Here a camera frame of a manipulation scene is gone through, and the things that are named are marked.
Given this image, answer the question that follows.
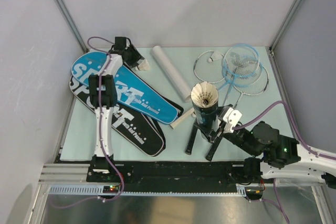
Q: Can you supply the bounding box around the white black racket right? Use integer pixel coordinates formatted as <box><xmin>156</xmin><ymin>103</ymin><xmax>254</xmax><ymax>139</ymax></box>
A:
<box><xmin>204</xmin><ymin>62</ymin><xmax>270</xmax><ymax>162</ymax></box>

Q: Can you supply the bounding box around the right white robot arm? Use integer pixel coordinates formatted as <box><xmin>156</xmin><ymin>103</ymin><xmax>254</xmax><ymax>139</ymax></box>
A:
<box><xmin>193</xmin><ymin>121</ymin><xmax>335</xmax><ymax>189</ymax></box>

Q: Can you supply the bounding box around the black racket bag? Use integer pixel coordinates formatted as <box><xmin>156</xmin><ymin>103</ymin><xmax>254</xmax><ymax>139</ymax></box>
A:
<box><xmin>69</xmin><ymin>65</ymin><xmax>184</xmax><ymax>156</ymax></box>

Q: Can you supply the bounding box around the white shuttlecock tube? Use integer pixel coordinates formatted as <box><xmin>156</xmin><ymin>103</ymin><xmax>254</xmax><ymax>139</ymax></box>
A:
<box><xmin>150</xmin><ymin>46</ymin><xmax>191</xmax><ymax>102</ymax></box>

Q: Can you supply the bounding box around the black shuttlecock tube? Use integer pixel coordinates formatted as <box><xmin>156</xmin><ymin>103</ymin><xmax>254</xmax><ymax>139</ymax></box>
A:
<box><xmin>191</xmin><ymin>82</ymin><xmax>220</xmax><ymax>141</ymax></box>

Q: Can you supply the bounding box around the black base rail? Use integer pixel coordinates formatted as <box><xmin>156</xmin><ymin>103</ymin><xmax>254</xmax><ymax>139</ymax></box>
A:
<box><xmin>86</xmin><ymin>161</ymin><xmax>261</xmax><ymax>190</ymax></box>

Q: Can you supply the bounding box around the shuttlecock on white racket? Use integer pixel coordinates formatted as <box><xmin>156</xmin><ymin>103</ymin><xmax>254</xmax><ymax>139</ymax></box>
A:
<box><xmin>207</xmin><ymin>51</ymin><xmax>223</xmax><ymax>63</ymax></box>

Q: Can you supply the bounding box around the aluminium frame post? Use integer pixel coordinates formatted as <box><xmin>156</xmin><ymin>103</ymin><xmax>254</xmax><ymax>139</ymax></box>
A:
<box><xmin>269</xmin><ymin>0</ymin><xmax>320</xmax><ymax>57</ymax></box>
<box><xmin>54</xmin><ymin>0</ymin><xmax>88</xmax><ymax>52</ymax></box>

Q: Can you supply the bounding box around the shuttlecock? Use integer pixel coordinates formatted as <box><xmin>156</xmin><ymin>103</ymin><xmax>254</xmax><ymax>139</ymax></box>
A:
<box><xmin>191</xmin><ymin>82</ymin><xmax>218</xmax><ymax>108</ymax></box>
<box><xmin>207</xmin><ymin>51</ymin><xmax>223</xmax><ymax>63</ymax></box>
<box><xmin>134</xmin><ymin>59</ymin><xmax>150</xmax><ymax>71</ymax></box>

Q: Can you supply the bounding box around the right aluminium frame post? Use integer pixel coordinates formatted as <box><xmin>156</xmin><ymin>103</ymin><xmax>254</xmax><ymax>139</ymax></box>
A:
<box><xmin>269</xmin><ymin>0</ymin><xmax>320</xmax><ymax>57</ymax></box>

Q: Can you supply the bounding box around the white racket left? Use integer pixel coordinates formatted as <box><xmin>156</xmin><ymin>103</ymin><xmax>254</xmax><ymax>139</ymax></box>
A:
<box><xmin>193</xmin><ymin>50</ymin><xmax>224</xmax><ymax>84</ymax></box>

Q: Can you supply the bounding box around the left aluminium frame post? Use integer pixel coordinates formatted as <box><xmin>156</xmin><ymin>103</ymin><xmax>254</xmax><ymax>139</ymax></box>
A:
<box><xmin>54</xmin><ymin>0</ymin><xmax>88</xmax><ymax>52</ymax></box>

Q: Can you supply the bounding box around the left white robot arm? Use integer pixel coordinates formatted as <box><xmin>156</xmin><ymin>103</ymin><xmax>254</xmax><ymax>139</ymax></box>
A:
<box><xmin>88</xmin><ymin>37</ymin><xmax>142</xmax><ymax>182</ymax></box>

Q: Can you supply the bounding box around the blue white racket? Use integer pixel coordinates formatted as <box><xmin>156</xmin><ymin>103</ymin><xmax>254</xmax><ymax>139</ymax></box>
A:
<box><xmin>218</xmin><ymin>55</ymin><xmax>260</xmax><ymax>105</ymax></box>

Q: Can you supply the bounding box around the light blue racket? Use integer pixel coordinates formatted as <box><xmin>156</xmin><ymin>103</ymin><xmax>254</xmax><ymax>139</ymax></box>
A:
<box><xmin>185</xmin><ymin>44</ymin><xmax>262</xmax><ymax>161</ymax></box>

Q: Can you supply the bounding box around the blue racket bag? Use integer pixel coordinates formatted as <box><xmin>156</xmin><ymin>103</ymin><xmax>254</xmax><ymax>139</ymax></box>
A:
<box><xmin>71</xmin><ymin>51</ymin><xmax>178</xmax><ymax>124</ymax></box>

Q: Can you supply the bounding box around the grey cable duct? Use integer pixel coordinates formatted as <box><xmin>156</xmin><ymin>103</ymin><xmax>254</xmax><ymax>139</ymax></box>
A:
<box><xmin>49</xmin><ymin>185</ymin><xmax>246</xmax><ymax>197</ymax></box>

